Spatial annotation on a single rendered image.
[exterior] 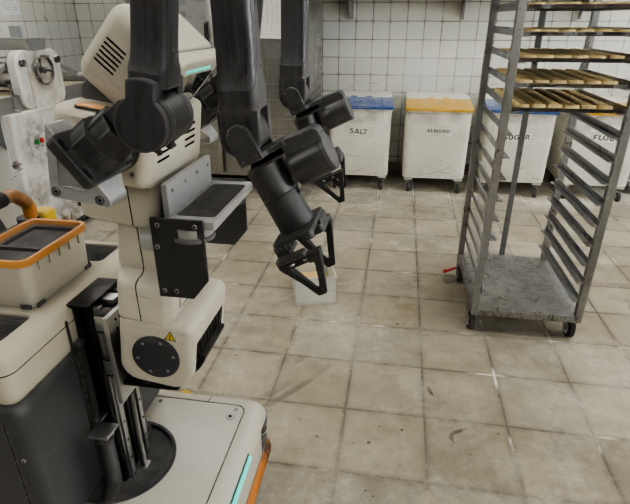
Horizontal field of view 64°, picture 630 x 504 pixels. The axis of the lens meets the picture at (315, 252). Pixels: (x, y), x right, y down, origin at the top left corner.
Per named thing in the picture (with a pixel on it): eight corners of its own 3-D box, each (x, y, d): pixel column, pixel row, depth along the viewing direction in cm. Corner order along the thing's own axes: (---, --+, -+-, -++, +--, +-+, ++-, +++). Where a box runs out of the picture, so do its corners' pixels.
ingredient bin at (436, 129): (399, 193, 434) (406, 101, 402) (399, 173, 491) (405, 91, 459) (463, 196, 427) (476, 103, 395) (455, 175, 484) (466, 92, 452)
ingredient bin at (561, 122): (555, 200, 417) (576, 105, 385) (540, 178, 473) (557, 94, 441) (627, 204, 407) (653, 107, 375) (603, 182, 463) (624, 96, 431)
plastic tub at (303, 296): (336, 303, 265) (337, 277, 259) (295, 306, 263) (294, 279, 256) (328, 277, 292) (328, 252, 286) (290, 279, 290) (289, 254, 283)
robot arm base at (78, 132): (90, 125, 81) (42, 141, 70) (122, 95, 78) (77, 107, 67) (127, 169, 83) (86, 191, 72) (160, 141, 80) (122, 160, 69)
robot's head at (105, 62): (66, 69, 83) (112, -6, 77) (129, 60, 102) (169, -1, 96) (135, 130, 86) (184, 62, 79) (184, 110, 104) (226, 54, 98)
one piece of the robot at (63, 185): (49, 196, 77) (42, 123, 72) (69, 187, 82) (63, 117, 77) (111, 208, 76) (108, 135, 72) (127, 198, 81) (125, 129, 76)
